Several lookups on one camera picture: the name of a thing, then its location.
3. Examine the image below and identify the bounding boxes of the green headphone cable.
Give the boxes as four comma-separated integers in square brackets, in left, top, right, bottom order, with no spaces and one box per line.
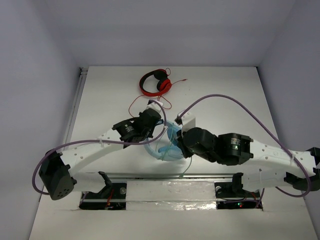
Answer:
[156,122,195,180]

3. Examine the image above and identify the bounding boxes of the light blue headphones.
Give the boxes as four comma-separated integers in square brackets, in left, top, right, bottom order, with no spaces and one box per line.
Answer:
[144,121,184,162]

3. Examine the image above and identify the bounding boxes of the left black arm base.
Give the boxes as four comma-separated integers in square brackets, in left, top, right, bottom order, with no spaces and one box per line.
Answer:
[79,171,127,211]

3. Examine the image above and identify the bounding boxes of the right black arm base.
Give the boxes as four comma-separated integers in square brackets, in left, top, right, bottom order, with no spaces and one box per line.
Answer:
[212,172,265,210]

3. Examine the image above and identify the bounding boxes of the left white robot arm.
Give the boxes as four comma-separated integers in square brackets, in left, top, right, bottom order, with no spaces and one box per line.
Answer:
[38,108,167,201]

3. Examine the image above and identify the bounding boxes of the red black headphones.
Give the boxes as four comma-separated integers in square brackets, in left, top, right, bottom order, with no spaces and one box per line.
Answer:
[138,69,172,97]

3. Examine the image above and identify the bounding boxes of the white foam front board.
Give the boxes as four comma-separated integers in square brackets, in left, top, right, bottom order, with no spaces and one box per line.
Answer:
[30,189,317,240]

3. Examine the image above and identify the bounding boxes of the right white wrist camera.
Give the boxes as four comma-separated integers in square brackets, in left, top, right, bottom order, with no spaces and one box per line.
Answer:
[174,111,196,133]

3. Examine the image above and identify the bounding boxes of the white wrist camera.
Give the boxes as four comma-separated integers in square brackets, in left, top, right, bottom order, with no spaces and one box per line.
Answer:
[174,111,196,133]
[146,99,163,113]

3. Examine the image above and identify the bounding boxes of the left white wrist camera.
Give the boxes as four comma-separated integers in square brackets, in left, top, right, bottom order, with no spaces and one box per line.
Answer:
[146,99,163,113]

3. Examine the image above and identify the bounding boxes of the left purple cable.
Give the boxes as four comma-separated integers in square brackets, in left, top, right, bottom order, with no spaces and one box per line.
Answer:
[32,99,169,196]

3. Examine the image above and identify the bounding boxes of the purple cable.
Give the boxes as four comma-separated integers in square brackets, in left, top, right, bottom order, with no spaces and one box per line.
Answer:
[176,93,312,199]
[32,99,169,196]

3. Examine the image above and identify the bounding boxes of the red headphone cable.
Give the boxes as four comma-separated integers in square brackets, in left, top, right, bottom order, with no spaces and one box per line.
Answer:
[128,67,189,121]

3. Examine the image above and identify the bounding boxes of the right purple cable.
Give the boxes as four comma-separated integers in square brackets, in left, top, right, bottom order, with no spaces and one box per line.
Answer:
[176,93,312,199]

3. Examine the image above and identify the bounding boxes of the aluminium left side rail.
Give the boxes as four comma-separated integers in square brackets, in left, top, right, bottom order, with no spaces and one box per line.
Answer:
[62,67,89,144]

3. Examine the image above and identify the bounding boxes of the aluminium rail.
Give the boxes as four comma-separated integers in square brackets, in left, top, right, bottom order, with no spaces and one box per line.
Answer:
[74,172,251,180]
[62,67,89,144]

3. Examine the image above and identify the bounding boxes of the aluminium front rail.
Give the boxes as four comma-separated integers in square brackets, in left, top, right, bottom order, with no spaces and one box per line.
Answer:
[74,172,251,180]

